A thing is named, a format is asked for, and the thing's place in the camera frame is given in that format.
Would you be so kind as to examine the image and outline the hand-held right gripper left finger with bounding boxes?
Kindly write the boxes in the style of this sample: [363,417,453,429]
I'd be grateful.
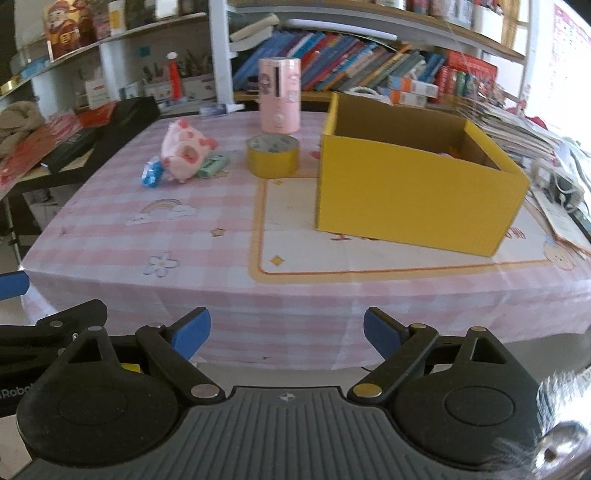
[55,307,226,406]

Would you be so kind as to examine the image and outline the red gift box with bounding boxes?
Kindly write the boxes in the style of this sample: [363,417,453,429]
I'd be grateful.
[76,102,117,126]

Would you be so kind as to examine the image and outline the row of red thick books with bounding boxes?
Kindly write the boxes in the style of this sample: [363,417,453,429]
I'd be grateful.
[438,50,499,97]

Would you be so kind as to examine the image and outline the blue candy packet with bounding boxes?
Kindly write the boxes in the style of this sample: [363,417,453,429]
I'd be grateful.
[141,157,166,188]

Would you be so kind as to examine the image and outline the white red small box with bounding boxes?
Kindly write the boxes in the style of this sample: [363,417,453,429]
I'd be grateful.
[85,78,109,109]

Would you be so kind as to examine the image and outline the red tassel ornament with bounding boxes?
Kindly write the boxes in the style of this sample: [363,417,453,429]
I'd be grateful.
[167,52,180,100]

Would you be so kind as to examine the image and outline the pink cylindrical humidifier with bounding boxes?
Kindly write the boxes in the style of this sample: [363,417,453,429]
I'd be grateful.
[257,56,302,134]

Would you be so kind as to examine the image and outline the row of colourful books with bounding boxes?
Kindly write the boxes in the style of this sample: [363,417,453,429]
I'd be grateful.
[233,30,446,93]

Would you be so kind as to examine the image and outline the white pen holder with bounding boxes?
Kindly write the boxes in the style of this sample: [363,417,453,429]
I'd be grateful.
[471,2,504,38]

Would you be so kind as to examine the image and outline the white power strip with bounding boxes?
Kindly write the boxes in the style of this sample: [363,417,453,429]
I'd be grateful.
[531,159,585,208]

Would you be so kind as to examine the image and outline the stacked white books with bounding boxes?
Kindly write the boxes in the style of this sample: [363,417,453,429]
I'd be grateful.
[228,14,280,51]

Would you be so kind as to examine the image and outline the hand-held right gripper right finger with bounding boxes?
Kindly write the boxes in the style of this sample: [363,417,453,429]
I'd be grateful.
[347,307,518,403]

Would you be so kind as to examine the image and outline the orange and white box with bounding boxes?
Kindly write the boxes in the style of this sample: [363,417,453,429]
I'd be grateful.
[390,90,428,108]
[388,76,439,97]

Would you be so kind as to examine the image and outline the beige plush cloth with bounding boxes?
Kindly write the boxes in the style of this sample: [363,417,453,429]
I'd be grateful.
[0,100,47,158]

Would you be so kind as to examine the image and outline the alphabet wall poster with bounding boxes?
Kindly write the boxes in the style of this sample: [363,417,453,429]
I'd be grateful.
[551,0,591,107]

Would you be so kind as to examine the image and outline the yellow tape roll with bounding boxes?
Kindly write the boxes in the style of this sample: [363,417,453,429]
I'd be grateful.
[246,134,300,178]

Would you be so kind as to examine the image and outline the small green plastic case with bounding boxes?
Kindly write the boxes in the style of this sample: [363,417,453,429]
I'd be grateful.
[196,154,230,178]

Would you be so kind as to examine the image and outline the white corner shelf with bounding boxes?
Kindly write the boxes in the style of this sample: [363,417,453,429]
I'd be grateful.
[9,11,213,112]

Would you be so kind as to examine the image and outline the small spray bottle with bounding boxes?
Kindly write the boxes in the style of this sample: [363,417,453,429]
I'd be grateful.
[199,102,245,117]

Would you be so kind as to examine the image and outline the black flat box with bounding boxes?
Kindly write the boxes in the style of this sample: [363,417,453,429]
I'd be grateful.
[44,128,100,174]

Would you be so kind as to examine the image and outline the red printed packet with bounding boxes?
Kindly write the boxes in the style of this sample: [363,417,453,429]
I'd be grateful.
[0,114,88,190]

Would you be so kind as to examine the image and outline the black hard case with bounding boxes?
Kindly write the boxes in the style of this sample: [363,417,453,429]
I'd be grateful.
[95,96,161,174]

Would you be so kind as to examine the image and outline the pink pig plush toy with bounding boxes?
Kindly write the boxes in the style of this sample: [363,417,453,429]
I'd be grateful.
[160,119,219,183]

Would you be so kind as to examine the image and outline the stack of papers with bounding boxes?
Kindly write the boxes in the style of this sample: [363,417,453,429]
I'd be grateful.
[471,99,561,162]

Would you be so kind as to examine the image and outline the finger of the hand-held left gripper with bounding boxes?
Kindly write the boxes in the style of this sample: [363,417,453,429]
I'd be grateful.
[0,271,29,301]
[0,299,108,365]

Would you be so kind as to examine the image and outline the bamboo roll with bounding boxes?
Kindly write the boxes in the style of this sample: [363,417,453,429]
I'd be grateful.
[501,0,529,51]

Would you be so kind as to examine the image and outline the pen box with brushes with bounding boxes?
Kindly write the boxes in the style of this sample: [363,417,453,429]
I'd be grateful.
[143,62,171,102]
[180,55,215,100]

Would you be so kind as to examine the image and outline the white bookshelf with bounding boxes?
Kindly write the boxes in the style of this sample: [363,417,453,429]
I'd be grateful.
[208,0,529,104]

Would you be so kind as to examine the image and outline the fortune god figure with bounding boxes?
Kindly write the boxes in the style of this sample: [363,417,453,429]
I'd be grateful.
[44,0,98,63]

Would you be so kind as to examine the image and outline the printed paper booklet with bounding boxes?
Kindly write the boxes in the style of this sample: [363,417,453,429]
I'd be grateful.
[536,189,591,252]

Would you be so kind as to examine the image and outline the white bottle yellow label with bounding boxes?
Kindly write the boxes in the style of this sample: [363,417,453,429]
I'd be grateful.
[107,0,125,35]

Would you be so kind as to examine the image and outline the yellow cardboard box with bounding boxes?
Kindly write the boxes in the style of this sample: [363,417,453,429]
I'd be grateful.
[315,91,531,258]

